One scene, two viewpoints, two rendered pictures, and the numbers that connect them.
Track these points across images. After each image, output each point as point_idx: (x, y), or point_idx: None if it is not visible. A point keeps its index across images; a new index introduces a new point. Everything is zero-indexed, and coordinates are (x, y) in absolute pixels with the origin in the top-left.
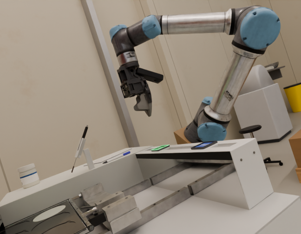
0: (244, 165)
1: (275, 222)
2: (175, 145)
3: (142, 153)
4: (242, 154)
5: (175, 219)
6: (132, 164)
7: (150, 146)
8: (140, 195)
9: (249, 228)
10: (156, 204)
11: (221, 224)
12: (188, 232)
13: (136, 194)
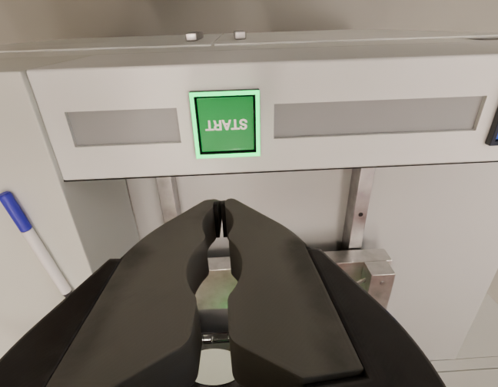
0: None
1: None
2: (300, 80)
3: (151, 177)
4: None
5: (405, 195)
6: (89, 189)
7: (24, 89)
8: (204, 181)
9: None
10: (363, 212)
11: (495, 168)
12: (454, 203)
13: (184, 186)
